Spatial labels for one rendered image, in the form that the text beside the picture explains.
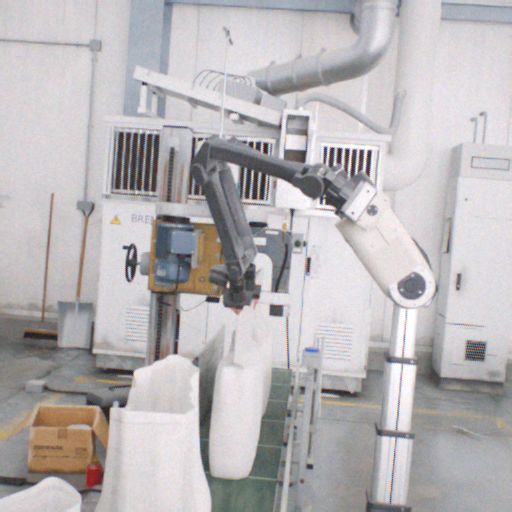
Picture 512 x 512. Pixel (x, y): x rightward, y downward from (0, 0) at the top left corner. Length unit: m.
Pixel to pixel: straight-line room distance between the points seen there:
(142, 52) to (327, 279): 2.73
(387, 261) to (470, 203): 4.36
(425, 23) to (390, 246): 4.23
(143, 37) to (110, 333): 2.71
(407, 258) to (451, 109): 5.02
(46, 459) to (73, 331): 3.44
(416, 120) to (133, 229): 2.46
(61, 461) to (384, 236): 2.29
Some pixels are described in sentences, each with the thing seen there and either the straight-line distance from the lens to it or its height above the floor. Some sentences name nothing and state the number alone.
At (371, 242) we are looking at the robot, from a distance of 2.48.
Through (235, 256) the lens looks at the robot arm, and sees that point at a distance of 2.58.
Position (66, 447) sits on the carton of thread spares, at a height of 0.14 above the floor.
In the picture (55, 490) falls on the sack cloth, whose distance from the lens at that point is 0.88.
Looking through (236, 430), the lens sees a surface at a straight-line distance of 2.94.
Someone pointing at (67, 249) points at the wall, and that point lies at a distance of 7.71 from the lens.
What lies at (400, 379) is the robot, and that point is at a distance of 2.69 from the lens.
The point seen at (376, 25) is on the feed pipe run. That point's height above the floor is 2.79.
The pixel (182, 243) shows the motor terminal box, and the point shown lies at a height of 1.26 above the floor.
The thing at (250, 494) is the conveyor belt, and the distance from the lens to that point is 2.90.
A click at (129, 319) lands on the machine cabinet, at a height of 0.47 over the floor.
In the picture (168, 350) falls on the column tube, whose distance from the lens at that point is 3.46.
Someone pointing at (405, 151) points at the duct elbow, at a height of 2.01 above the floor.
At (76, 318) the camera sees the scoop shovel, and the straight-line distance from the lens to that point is 7.46.
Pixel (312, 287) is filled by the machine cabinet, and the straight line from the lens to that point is 6.04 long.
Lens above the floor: 1.40
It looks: 3 degrees down
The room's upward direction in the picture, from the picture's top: 5 degrees clockwise
